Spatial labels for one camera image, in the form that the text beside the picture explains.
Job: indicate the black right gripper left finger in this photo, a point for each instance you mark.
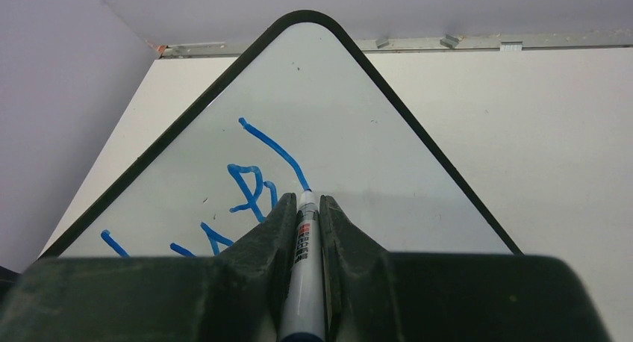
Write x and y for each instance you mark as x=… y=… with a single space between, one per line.
x=235 y=296

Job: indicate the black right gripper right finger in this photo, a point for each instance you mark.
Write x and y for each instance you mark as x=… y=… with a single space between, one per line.
x=373 y=294

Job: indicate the white board marker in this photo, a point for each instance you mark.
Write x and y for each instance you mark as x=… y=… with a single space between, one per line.
x=303 y=314

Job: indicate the black-framed whiteboard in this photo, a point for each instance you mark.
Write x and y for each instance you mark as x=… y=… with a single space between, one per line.
x=301 y=108

